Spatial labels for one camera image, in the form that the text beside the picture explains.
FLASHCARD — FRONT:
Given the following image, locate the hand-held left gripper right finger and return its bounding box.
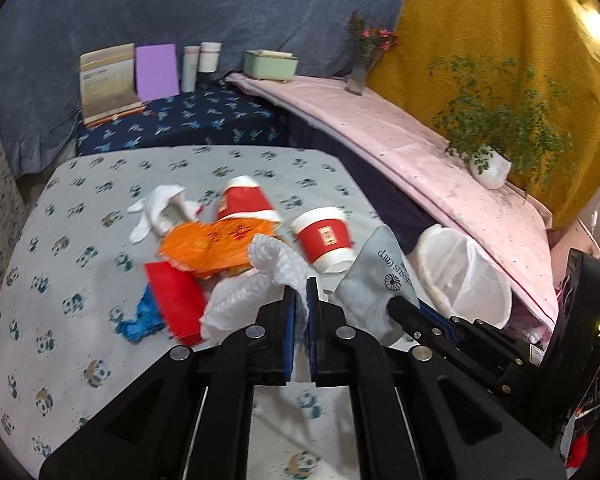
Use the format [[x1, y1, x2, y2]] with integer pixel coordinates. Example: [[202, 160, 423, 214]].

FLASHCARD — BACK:
[[305, 276, 568, 480]]

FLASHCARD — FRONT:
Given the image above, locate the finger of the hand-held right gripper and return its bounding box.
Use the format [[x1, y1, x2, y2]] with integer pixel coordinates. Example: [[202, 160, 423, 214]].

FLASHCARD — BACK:
[[419, 304, 531, 361], [387, 297, 518, 398]]

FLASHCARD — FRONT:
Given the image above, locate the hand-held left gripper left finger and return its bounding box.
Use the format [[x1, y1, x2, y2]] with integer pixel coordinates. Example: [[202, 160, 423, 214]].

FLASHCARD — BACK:
[[39, 287, 301, 480]]

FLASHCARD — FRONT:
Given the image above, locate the grey fabric pouch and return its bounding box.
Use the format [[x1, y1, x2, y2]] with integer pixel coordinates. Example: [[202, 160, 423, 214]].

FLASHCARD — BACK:
[[330, 225, 423, 346]]

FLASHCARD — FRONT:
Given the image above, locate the white paper towel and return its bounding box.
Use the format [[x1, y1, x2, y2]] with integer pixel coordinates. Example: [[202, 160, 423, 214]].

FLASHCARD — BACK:
[[200, 234, 317, 387]]

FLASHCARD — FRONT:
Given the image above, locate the white bin with liner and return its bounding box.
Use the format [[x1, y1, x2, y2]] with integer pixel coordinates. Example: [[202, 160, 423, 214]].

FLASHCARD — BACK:
[[415, 227, 512, 326]]

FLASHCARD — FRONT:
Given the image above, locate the small red paper cup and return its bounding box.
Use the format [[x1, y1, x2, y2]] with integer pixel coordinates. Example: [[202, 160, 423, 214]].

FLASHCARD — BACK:
[[291, 206, 356, 273]]

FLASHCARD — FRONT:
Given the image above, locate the orange foil packet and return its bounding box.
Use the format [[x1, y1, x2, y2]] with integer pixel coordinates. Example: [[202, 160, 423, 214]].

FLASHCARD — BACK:
[[159, 220, 281, 281]]

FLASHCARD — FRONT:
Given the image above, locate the red card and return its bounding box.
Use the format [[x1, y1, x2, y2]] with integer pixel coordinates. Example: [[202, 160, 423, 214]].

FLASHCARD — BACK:
[[144, 261, 208, 347]]

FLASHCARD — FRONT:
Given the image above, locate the large crushed red paper cup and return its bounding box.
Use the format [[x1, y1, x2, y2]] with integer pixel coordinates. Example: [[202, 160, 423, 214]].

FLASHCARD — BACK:
[[216, 175, 284, 228]]

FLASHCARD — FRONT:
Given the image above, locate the blue wrapper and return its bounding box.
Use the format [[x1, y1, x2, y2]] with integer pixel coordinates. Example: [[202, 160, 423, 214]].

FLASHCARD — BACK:
[[117, 287, 166, 345]]

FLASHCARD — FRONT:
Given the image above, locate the white tissue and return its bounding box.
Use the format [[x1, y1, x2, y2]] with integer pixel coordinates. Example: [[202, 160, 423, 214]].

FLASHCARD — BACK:
[[126, 184, 203, 242]]

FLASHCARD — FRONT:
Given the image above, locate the dark purple cloth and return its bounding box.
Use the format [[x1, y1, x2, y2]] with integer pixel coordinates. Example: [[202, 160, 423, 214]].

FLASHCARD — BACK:
[[285, 110, 446, 256]]

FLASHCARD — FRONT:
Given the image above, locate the white ribbed plant pot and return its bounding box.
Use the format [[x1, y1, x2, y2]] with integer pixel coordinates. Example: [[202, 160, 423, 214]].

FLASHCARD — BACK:
[[467, 144, 513, 190]]

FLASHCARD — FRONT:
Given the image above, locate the pink cloth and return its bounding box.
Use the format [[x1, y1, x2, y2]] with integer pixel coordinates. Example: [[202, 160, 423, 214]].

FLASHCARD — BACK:
[[227, 72, 561, 333]]

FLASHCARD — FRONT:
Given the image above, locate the green leafy plant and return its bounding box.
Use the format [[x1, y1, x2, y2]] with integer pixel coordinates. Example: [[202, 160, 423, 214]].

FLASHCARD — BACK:
[[427, 55, 573, 196]]

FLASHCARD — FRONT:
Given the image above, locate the dark blue printed cloth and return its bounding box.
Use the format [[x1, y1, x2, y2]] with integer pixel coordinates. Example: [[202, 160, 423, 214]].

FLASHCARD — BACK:
[[75, 80, 291, 157]]

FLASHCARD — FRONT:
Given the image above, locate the green tissue box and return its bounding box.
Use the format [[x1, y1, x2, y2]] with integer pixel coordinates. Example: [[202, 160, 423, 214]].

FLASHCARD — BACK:
[[243, 49, 300, 82]]

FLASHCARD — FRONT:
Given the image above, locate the white jar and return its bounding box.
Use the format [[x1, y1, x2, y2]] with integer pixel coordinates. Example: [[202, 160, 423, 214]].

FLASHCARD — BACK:
[[199, 41, 224, 75]]

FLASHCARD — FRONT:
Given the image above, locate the pink flower bunch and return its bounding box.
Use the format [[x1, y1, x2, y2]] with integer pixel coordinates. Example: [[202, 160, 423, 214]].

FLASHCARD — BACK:
[[348, 10, 400, 56]]

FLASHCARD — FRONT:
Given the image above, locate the purple board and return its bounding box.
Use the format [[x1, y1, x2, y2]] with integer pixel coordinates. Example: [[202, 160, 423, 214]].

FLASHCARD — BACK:
[[136, 43, 181, 102]]

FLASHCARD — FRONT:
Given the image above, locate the open beige book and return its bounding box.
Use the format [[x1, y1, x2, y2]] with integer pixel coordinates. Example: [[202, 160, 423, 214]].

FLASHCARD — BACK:
[[78, 43, 146, 128]]

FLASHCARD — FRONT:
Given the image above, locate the yellow backdrop cloth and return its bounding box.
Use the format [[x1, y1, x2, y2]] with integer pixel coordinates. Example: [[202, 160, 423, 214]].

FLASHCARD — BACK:
[[367, 0, 600, 231]]

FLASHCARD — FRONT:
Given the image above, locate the blue backdrop cloth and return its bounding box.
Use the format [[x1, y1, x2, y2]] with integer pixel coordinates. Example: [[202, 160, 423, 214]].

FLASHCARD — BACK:
[[0, 0, 416, 176]]

